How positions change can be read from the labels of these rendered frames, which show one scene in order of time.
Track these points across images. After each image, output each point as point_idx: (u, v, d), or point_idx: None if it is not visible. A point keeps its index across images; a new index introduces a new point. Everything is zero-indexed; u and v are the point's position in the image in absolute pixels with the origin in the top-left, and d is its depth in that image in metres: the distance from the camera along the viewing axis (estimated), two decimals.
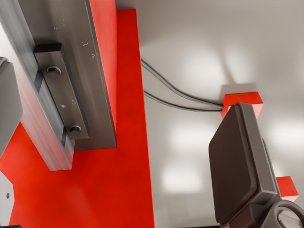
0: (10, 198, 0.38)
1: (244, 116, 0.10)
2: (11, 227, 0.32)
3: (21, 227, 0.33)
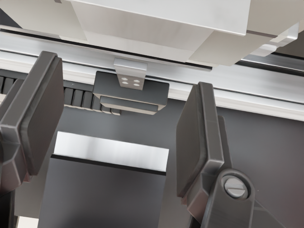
0: None
1: (201, 94, 0.10)
2: None
3: None
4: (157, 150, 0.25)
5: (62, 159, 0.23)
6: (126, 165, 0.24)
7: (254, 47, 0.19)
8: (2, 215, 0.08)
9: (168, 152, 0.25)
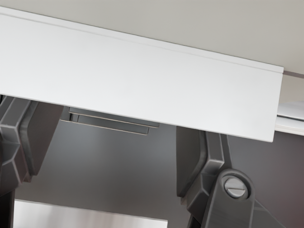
0: None
1: None
2: None
3: None
4: (151, 224, 0.17)
5: None
6: None
7: None
8: (2, 215, 0.08)
9: (166, 226, 0.17)
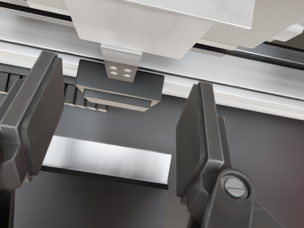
0: None
1: (201, 94, 0.10)
2: None
3: None
4: (157, 157, 0.19)
5: None
6: (116, 176, 0.18)
7: (301, 16, 0.13)
8: (2, 215, 0.08)
9: (170, 159, 0.19)
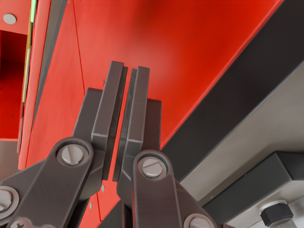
0: None
1: (135, 77, 0.10)
2: None
3: None
4: None
5: None
6: None
7: None
8: (70, 224, 0.09)
9: None
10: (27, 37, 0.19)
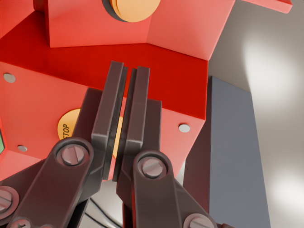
0: None
1: (135, 77, 0.10)
2: None
3: None
4: None
5: None
6: None
7: None
8: (70, 224, 0.09)
9: None
10: None
